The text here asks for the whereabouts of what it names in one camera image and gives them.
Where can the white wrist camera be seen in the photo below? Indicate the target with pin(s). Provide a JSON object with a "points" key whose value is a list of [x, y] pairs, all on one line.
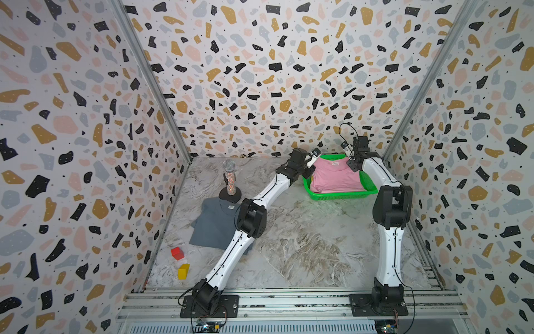
{"points": [[313, 157], [345, 147]]}

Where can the green plastic basket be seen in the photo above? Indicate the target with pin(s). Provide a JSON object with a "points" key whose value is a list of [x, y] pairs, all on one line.
{"points": [[367, 183]]}

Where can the aluminium front rail frame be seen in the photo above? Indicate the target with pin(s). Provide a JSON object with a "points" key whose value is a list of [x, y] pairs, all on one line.
{"points": [[299, 310]]}

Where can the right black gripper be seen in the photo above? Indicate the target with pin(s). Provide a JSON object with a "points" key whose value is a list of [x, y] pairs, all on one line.
{"points": [[349, 163]]}

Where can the pink t-shirt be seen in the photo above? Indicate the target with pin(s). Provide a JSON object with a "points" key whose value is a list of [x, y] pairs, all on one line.
{"points": [[335, 176]]}

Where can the right circuit board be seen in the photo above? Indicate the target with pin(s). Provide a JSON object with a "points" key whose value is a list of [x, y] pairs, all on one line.
{"points": [[386, 327]]}

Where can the red block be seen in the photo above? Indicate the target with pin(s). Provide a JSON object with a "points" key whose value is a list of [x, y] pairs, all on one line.
{"points": [[177, 253]]}

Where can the circuit board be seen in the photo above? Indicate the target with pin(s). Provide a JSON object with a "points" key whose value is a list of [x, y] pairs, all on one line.
{"points": [[202, 326], [386, 327]]}

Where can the grey t-shirt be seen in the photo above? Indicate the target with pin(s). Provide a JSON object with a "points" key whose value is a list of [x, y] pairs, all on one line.
{"points": [[215, 226]]}

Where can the left circuit board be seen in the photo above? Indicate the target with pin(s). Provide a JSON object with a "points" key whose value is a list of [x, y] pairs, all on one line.
{"points": [[202, 326]]}

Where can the yellow block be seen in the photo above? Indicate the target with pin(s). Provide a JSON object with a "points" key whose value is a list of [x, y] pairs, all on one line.
{"points": [[183, 272]]}

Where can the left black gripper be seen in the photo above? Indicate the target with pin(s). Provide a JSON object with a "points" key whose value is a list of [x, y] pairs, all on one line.
{"points": [[311, 172]]}

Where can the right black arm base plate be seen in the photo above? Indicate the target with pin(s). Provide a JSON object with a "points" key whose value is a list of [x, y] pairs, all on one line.
{"points": [[367, 305]]}

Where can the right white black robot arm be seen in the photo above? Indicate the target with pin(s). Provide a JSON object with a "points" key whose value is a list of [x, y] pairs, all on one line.
{"points": [[391, 212]]}

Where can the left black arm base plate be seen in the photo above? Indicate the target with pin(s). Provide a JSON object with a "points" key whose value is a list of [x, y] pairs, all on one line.
{"points": [[225, 306]]}

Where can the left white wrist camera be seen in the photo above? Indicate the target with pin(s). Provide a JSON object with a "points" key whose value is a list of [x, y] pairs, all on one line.
{"points": [[313, 157]]}

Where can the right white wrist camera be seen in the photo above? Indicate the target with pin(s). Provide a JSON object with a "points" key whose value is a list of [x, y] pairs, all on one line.
{"points": [[345, 147]]}

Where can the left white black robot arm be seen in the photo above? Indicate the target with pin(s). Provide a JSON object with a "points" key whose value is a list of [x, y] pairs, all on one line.
{"points": [[250, 225]]}

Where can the sprinkle tube on black base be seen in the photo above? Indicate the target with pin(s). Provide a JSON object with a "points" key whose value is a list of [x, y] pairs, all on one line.
{"points": [[231, 192]]}

